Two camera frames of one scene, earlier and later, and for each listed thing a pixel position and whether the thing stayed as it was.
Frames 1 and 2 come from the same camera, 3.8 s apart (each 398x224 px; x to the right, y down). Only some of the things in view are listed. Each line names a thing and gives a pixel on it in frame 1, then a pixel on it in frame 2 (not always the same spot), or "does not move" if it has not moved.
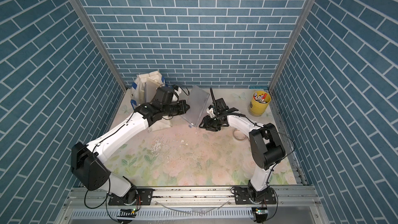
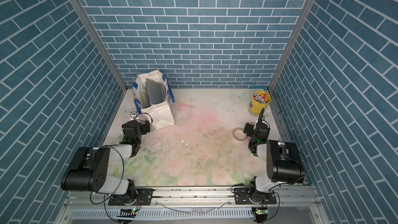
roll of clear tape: [239, 135] does not move
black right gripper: [207, 120] → [251, 128]
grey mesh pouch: [197, 100] → [155, 91]
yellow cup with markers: [259, 101] does not move
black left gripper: [181, 103] → [143, 127]
